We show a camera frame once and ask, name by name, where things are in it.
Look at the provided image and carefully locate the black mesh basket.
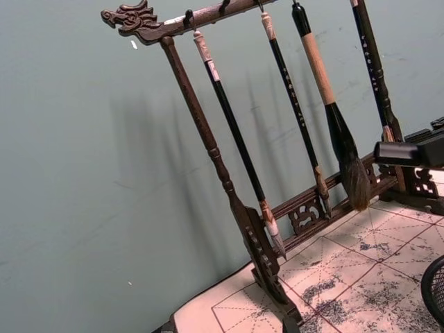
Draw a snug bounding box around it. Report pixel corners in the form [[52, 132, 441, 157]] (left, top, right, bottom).
[[420, 255, 444, 324]]

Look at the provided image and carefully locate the thin black brush, carved cap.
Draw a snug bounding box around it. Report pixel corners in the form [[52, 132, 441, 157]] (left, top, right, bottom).
[[259, 11, 333, 219]]

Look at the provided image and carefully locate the black brush with brown ferrule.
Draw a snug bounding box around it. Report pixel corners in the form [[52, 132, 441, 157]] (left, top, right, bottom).
[[349, 0, 396, 144]]

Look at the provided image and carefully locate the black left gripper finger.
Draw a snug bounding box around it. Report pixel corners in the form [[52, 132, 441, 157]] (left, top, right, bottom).
[[373, 128, 444, 169]]

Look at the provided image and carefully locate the black brush with white bristles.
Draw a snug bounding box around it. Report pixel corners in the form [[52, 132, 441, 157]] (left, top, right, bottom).
[[191, 30, 287, 262]]

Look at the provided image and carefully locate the dark wooden dragon brush rack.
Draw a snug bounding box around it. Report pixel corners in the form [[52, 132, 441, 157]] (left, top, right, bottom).
[[100, 0, 444, 333]]

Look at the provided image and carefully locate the large tan-handled brush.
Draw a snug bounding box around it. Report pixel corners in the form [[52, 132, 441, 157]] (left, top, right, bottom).
[[291, 0, 373, 212]]

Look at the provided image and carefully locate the ink-stained grid practice paper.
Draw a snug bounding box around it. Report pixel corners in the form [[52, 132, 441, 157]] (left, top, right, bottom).
[[174, 167, 444, 333]]

